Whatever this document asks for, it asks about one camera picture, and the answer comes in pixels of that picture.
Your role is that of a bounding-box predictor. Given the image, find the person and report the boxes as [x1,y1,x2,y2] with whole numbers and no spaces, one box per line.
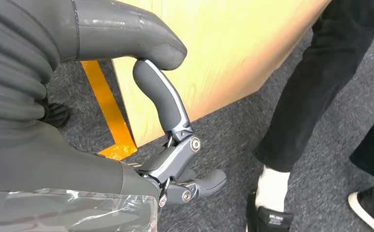
[245,0,374,232]

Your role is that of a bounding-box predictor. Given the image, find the orange floor tape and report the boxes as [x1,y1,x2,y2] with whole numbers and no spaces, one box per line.
[80,59,139,161]

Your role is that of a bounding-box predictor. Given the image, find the light wooden desk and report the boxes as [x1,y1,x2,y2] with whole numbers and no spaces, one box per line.
[111,0,332,148]

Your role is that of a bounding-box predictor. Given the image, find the black ribbed boot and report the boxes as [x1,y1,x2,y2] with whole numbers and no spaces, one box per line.
[38,95,71,129]

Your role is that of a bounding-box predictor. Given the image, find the black shoe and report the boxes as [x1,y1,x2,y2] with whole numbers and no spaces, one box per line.
[347,187,374,232]
[245,191,295,232]

